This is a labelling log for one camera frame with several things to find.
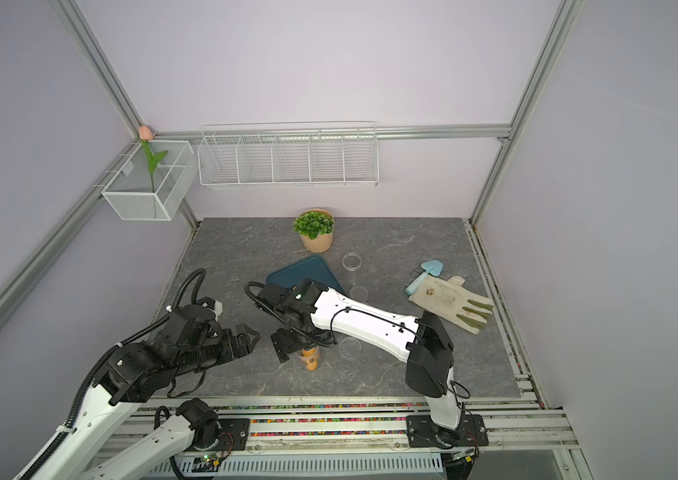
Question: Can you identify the clear cookie jar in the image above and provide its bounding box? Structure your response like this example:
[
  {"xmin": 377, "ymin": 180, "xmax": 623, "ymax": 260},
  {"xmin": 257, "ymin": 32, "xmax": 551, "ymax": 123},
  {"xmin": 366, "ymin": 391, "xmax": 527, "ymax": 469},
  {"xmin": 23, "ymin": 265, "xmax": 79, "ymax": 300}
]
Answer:
[
  {"xmin": 299, "ymin": 347, "xmax": 320, "ymax": 371},
  {"xmin": 342, "ymin": 252, "xmax": 363, "ymax": 286}
]

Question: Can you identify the green plant in pot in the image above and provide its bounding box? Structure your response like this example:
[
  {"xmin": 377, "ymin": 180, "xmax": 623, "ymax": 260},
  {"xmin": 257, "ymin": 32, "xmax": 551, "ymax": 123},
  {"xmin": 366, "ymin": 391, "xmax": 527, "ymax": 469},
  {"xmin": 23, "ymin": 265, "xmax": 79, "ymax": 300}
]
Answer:
[{"xmin": 293, "ymin": 209, "xmax": 335, "ymax": 253}]

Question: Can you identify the clear jar lid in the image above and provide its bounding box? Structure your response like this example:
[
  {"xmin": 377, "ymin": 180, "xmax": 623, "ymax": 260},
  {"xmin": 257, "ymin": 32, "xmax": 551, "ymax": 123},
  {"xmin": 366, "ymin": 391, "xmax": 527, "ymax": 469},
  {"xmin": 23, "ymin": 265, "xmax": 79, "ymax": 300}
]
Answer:
[
  {"xmin": 349, "ymin": 285, "xmax": 369, "ymax": 303},
  {"xmin": 339, "ymin": 337, "xmax": 362, "ymax": 360}
]

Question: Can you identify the beige gardening glove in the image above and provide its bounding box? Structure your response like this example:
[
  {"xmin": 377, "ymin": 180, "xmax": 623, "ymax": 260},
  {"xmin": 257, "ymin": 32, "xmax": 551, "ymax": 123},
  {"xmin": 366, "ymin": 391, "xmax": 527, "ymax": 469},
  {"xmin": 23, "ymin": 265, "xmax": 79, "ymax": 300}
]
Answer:
[{"xmin": 409, "ymin": 275, "xmax": 495, "ymax": 335}]

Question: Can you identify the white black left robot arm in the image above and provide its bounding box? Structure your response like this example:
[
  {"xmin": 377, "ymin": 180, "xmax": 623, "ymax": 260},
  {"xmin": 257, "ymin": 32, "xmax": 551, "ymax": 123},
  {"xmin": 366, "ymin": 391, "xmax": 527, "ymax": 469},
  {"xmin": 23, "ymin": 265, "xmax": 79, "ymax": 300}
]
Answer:
[{"xmin": 18, "ymin": 268, "xmax": 261, "ymax": 479}]

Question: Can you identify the teal plastic tray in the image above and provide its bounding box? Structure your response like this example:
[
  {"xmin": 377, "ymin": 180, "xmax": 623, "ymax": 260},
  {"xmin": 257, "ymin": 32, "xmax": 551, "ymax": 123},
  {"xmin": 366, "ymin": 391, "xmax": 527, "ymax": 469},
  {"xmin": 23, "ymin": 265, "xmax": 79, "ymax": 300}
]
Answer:
[{"xmin": 266, "ymin": 255, "xmax": 346, "ymax": 295}]

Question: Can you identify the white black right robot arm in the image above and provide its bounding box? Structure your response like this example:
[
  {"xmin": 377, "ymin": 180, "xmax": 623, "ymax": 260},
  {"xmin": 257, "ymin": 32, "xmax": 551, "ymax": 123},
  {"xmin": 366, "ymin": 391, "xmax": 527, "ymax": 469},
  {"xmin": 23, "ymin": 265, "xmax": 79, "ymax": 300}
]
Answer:
[{"xmin": 255, "ymin": 279, "xmax": 463, "ymax": 432}]

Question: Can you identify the white wire wall shelf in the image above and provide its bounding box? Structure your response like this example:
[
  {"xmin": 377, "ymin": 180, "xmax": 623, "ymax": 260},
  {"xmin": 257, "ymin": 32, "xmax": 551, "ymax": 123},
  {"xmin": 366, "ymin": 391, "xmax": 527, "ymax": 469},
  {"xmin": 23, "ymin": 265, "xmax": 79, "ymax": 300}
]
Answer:
[{"xmin": 197, "ymin": 121, "xmax": 380, "ymax": 188}]

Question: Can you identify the white mesh wall basket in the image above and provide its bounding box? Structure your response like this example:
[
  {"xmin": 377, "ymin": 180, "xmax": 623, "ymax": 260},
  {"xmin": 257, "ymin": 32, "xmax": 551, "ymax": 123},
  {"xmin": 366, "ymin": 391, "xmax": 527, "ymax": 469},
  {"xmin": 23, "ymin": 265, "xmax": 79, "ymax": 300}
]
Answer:
[{"xmin": 102, "ymin": 140, "xmax": 199, "ymax": 222}]

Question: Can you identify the clear cookie jar front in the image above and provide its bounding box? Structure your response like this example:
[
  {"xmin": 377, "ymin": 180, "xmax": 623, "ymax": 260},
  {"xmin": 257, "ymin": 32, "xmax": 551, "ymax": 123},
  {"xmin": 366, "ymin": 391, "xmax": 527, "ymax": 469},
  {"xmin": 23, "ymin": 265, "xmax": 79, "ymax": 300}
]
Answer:
[{"xmin": 299, "ymin": 347, "xmax": 320, "ymax": 371}]

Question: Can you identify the light blue garden trowel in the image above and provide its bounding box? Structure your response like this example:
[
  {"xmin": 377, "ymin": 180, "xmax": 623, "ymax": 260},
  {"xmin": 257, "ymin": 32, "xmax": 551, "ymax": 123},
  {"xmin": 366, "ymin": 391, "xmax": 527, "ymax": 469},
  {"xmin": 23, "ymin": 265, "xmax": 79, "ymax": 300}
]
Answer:
[{"xmin": 405, "ymin": 260, "xmax": 444, "ymax": 295}]

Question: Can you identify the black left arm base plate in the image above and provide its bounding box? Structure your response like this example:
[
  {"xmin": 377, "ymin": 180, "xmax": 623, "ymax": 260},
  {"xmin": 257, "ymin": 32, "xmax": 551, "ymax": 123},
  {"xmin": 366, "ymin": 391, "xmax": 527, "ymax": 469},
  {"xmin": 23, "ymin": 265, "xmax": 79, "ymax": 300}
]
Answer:
[{"xmin": 185, "ymin": 417, "xmax": 251, "ymax": 453}]

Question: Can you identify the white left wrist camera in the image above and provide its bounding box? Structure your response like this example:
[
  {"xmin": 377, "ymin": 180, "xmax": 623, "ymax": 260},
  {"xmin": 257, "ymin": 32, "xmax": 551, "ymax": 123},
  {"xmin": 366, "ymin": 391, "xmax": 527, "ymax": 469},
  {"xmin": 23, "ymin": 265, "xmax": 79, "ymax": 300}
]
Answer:
[{"xmin": 196, "ymin": 296, "xmax": 223, "ymax": 317}]

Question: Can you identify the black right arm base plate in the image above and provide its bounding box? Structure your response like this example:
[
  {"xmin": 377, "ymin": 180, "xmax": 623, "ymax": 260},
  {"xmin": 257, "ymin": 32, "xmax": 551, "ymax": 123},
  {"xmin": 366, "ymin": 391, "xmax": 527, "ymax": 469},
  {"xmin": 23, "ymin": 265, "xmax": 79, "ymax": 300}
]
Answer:
[{"xmin": 406, "ymin": 413, "xmax": 489, "ymax": 450}]

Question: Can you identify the pink artificial tulip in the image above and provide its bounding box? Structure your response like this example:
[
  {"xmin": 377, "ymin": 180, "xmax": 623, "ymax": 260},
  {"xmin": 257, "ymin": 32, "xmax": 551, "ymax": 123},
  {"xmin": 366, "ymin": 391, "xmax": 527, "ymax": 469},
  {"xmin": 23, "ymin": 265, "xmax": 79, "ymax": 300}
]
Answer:
[{"xmin": 138, "ymin": 125, "xmax": 168, "ymax": 193}]

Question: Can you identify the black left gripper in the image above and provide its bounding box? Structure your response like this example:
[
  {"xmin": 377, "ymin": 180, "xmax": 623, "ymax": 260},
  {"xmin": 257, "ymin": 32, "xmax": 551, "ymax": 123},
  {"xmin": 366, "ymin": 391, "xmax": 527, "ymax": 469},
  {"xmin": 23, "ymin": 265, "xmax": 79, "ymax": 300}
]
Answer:
[{"xmin": 178, "ymin": 322, "xmax": 261, "ymax": 375}]

